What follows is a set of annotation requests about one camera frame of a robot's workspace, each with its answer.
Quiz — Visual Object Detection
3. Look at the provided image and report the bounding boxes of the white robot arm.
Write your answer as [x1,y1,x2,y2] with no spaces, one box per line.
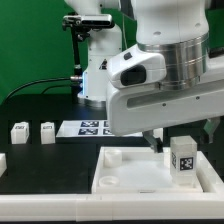
[64,0,224,137]

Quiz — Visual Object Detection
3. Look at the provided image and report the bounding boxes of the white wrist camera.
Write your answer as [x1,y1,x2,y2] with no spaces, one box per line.
[107,45,167,89]

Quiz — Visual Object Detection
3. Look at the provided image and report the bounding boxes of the white L-shaped fence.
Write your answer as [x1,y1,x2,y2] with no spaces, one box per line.
[0,193,224,222]

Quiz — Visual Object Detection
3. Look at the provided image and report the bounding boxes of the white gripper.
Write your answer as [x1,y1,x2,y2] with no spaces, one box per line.
[106,59,224,153]

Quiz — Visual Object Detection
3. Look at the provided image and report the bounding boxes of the white square tabletop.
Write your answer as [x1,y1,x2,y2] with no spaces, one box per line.
[91,147,224,194]

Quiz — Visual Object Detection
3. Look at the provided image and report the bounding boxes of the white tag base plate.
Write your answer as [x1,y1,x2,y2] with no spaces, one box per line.
[56,120,113,138]

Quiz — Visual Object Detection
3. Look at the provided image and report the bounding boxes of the black cable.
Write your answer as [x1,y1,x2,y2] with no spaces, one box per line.
[2,76,83,103]

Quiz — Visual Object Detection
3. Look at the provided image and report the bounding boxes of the black camera on stand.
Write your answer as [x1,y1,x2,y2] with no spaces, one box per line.
[62,14,121,105]

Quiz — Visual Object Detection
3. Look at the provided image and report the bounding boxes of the white block left edge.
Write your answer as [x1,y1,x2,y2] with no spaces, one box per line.
[0,153,7,177]

